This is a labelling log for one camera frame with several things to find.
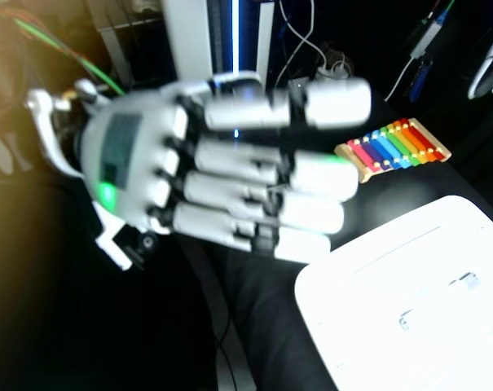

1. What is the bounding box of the rainbow wooden toy xylophone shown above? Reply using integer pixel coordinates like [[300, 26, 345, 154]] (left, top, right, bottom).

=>
[[334, 116, 452, 184]]

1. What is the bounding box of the white column with blue light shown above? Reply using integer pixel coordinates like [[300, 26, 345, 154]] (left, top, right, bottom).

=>
[[162, 0, 275, 86]]

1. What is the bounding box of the black table cloth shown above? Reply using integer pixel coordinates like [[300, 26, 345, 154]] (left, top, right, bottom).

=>
[[213, 87, 493, 391]]

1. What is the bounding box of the white power strip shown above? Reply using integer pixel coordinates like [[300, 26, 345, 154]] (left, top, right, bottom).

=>
[[315, 60, 354, 81]]

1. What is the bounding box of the grey white adapter box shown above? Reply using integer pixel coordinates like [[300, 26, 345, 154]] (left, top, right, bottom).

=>
[[408, 20, 441, 59]]

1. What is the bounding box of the grey metal frame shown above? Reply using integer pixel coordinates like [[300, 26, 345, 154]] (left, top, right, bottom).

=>
[[86, 0, 165, 87]]

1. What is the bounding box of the thin white cable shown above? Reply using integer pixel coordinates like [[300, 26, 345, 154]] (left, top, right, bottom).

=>
[[279, 0, 329, 70], [273, 0, 316, 93], [385, 56, 415, 103]]

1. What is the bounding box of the blue cable plug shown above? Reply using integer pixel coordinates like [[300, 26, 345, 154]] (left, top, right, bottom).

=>
[[407, 56, 433, 103]]

